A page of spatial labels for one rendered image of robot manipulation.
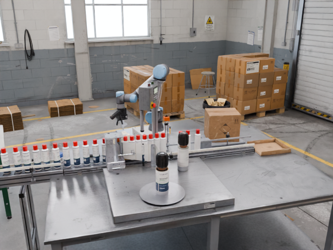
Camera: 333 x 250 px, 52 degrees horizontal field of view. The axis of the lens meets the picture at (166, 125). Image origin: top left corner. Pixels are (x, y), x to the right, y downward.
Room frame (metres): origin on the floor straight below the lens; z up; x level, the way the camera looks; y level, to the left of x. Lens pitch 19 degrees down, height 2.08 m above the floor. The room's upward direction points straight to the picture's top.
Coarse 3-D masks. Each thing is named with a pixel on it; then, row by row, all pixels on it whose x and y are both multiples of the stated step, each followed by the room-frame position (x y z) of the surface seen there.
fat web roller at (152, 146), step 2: (152, 144) 2.45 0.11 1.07; (154, 144) 2.45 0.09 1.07; (152, 146) 2.42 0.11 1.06; (154, 146) 2.42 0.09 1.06; (152, 148) 2.42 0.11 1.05; (154, 148) 2.42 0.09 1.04; (152, 150) 2.42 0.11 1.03; (154, 150) 2.42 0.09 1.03; (152, 152) 2.42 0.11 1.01; (154, 152) 2.42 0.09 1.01; (152, 154) 2.42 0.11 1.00; (154, 154) 2.42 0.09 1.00; (152, 156) 2.42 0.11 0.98; (154, 156) 2.42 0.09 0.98; (152, 158) 2.42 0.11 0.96; (154, 158) 2.42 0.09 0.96; (152, 160) 2.42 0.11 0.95; (154, 160) 2.42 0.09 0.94; (152, 162) 2.42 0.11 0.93; (154, 162) 2.42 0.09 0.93; (152, 164) 2.42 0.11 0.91; (154, 164) 2.42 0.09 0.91; (152, 166) 2.42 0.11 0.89; (154, 166) 2.42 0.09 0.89
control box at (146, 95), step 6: (144, 84) 2.73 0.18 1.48; (156, 84) 2.76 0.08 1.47; (144, 90) 2.63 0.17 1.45; (150, 90) 2.62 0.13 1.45; (144, 96) 2.63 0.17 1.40; (150, 96) 2.62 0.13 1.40; (144, 102) 2.63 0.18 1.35; (150, 102) 2.62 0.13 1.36; (156, 102) 2.74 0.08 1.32; (144, 108) 2.63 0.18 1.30; (150, 108) 2.62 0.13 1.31
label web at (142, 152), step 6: (126, 144) 2.50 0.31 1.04; (132, 144) 2.49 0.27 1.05; (138, 144) 2.48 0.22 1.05; (144, 144) 2.47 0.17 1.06; (150, 144) 2.46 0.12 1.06; (126, 150) 2.50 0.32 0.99; (138, 150) 2.48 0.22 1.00; (144, 150) 2.47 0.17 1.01; (150, 150) 2.46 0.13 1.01; (156, 150) 2.43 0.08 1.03; (126, 156) 2.51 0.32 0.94; (132, 156) 2.49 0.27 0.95; (138, 156) 2.48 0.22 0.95; (144, 156) 2.46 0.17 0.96; (150, 156) 2.46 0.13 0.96
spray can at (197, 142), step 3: (198, 129) 2.74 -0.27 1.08; (198, 132) 2.73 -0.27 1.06; (195, 135) 2.73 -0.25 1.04; (198, 135) 2.72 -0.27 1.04; (195, 138) 2.72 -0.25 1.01; (198, 138) 2.72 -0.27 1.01; (195, 141) 2.72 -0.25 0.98; (198, 141) 2.72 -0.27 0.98; (195, 144) 2.72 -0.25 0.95; (198, 144) 2.72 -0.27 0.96; (195, 147) 2.72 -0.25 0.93; (198, 147) 2.72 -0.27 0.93
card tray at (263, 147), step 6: (258, 144) 3.01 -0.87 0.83; (264, 144) 3.01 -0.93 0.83; (270, 144) 3.01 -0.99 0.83; (276, 144) 3.01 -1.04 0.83; (282, 144) 2.96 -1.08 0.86; (258, 150) 2.87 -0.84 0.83; (264, 150) 2.87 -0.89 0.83; (270, 150) 2.87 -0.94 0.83; (276, 150) 2.80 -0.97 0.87; (282, 150) 2.82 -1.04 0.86; (288, 150) 2.83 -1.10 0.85
